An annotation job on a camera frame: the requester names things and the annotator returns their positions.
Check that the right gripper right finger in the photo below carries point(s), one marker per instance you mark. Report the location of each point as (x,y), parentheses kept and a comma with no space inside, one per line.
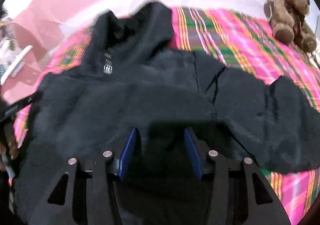
(239,192)

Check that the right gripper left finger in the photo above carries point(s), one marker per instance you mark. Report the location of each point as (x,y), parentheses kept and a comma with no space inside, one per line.
(83,193)

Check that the black puffer jacket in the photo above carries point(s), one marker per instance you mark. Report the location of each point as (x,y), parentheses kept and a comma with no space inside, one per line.
(129,77)

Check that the person left hand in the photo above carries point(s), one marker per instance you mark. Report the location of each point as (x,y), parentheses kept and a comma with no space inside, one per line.
(8,141)

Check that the pink plaid bed blanket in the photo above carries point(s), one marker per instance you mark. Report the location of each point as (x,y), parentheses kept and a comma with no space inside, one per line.
(246,43)

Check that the brown teddy bear santa hat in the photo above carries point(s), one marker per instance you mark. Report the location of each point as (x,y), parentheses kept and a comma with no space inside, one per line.
(287,20)

